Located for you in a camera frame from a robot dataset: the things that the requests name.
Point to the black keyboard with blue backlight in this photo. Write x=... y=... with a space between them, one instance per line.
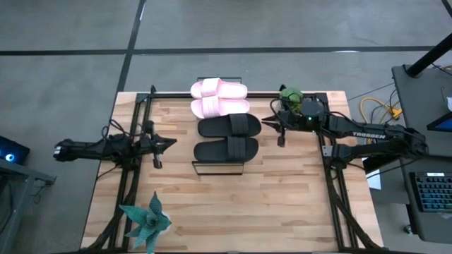
x=432 y=192

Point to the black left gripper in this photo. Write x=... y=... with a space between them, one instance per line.
x=148 y=143

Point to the black device with blue light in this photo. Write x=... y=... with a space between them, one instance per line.
x=14 y=151

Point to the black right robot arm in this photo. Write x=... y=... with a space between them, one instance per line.
x=370 y=135

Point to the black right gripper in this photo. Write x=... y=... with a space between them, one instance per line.
x=287 y=121

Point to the tablet with blue screen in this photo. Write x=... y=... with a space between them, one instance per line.
x=441 y=123

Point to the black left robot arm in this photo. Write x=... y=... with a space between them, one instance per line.
x=92 y=148

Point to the pink rubber slide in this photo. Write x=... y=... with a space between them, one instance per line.
x=219 y=88
x=219 y=107

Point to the black metal table frame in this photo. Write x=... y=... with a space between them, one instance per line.
x=169 y=95

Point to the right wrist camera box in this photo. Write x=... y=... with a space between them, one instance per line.
x=281 y=141

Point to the black pole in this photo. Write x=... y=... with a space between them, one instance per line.
x=429 y=56

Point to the grey desk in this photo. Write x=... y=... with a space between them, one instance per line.
x=423 y=225
x=416 y=106

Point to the grey metal stand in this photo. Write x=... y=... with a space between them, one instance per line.
x=17 y=176

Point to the white paper sheet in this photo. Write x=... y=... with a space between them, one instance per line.
x=375 y=180

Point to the wooden shelf with black frame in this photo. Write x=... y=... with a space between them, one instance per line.
x=219 y=162

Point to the black rubber slide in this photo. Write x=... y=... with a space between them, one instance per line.
x=226 y=149
x=229 y=125

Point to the green plant in patterned pot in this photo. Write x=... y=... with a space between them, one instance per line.
x=291 y=95

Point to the teal plant in white pot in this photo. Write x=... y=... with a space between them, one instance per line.
x=148 y=222

